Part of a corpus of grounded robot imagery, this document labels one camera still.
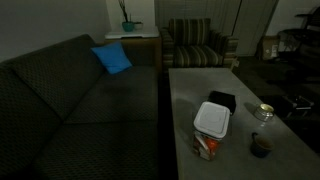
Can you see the white square container lid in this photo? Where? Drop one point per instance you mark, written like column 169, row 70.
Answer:
column 212, row 119

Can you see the clear plastic snack container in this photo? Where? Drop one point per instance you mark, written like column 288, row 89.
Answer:
column 205, row 147

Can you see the wooden side table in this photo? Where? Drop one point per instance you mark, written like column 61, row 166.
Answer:
column 143, row 50

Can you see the striped armchair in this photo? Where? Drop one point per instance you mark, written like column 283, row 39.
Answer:
column 196, row 55

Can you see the blue throw pillow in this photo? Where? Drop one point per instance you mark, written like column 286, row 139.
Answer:
column 112, row 58

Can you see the small white bowl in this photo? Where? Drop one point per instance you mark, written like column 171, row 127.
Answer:
column 138, row 25

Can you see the teal plant pot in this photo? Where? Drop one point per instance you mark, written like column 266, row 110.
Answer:
column 128, row 26

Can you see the thin dark plant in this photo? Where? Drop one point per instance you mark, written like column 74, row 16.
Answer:
column 124, row 11

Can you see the dark patterned fabric sofa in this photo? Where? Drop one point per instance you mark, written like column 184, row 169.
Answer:
column 66, row 100

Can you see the round metal tin candle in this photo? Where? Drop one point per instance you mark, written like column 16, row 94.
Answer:
column 264, row 112

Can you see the cardboard box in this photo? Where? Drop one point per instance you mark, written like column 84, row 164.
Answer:
column 268, row 48

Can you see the dark coffee mug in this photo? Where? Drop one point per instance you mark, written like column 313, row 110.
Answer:
column 261, row 148

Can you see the black device on floor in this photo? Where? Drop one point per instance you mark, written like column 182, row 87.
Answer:
column 298, row 102

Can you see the black office chair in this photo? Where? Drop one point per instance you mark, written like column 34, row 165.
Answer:
column 300, row 36

